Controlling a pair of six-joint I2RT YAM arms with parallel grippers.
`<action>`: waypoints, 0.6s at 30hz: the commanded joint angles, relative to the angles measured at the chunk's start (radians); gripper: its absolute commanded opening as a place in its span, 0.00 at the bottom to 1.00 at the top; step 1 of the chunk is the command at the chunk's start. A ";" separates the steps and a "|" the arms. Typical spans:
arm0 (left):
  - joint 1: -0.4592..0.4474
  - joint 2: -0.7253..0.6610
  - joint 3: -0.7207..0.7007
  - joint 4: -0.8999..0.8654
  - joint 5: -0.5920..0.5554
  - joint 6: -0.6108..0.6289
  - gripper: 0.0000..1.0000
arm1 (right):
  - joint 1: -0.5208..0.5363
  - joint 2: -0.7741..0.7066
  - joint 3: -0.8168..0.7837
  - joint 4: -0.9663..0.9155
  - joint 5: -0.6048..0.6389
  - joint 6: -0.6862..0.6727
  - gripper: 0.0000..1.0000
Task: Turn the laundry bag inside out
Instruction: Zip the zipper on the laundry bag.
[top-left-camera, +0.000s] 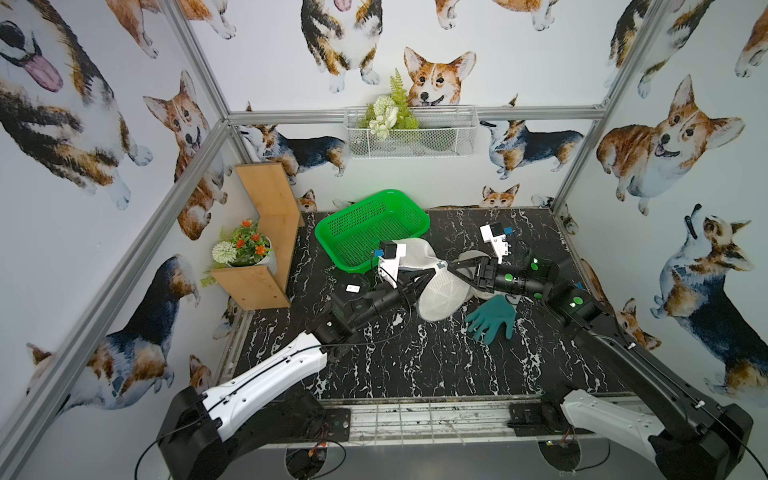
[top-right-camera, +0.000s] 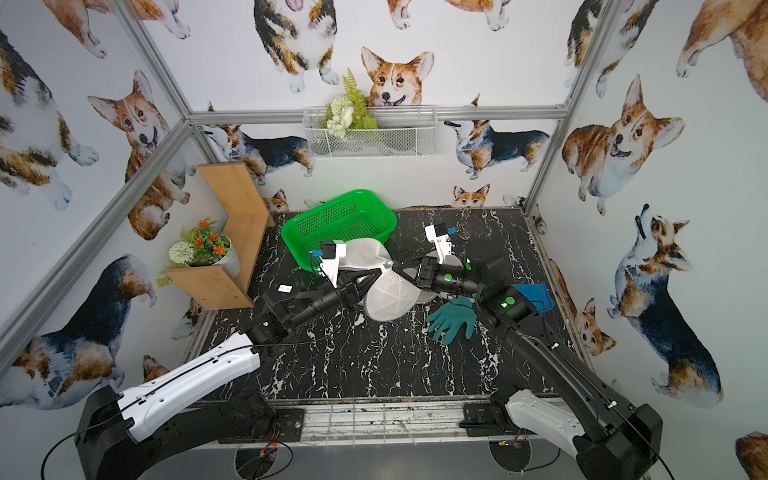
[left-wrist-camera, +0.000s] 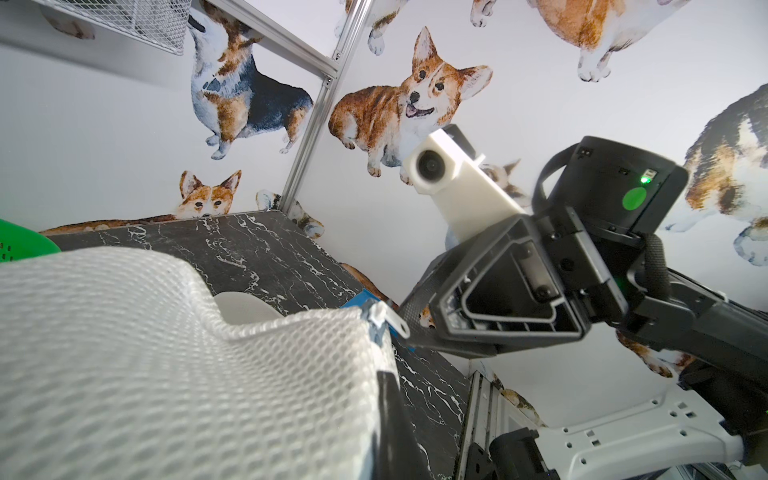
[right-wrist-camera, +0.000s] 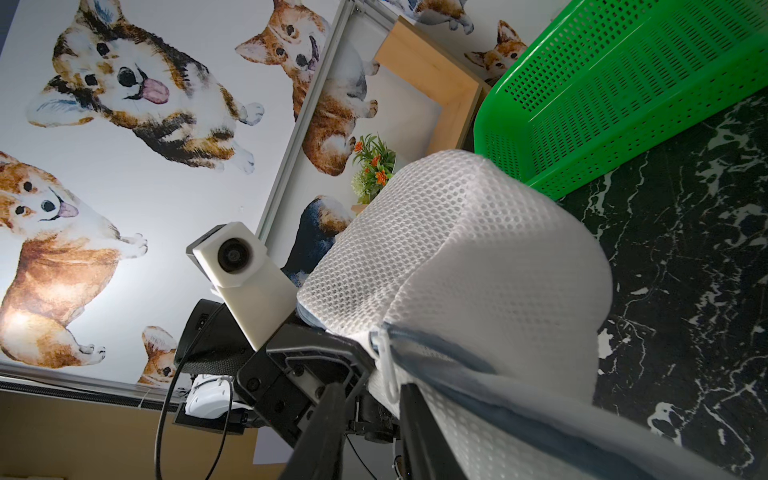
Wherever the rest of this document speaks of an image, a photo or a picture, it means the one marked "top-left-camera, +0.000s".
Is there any green plastic basket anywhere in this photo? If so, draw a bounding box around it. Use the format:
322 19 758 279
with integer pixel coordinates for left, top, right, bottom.
315 189 431 274

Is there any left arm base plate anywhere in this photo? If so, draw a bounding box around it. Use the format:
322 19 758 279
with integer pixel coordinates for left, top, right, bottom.
268 408 352 445

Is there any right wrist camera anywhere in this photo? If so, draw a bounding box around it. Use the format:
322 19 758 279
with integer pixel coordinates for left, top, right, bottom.
480 223 514 264

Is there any green rubber glove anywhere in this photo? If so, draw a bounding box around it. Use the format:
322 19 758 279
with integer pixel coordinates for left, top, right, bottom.
465 296 517 345

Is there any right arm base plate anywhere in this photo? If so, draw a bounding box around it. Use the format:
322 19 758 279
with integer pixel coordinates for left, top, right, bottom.
507 401 570 436

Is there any white wire wall basket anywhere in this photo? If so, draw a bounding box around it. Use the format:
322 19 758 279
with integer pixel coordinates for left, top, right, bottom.
343 106 479 159

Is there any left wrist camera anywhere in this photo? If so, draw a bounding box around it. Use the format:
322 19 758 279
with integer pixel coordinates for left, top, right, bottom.
374 241 407 289

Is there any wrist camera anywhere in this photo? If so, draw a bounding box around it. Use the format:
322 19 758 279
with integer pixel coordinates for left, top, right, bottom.
480 223 514 264
374 241 407 289

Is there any potted flower plant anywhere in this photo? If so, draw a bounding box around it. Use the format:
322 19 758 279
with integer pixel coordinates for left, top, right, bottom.
201 219 278 288

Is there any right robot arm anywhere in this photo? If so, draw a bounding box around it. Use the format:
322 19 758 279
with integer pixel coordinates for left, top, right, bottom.
448 257 753 479

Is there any wooden shelf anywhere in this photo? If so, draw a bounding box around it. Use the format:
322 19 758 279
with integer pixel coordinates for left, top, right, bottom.
210 163 303 310

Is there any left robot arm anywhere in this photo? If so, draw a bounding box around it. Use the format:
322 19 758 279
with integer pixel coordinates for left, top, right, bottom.
155 269 436 479

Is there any white flower fern bouquet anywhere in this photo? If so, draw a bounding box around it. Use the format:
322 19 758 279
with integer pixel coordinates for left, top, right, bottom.
359 70 420 140

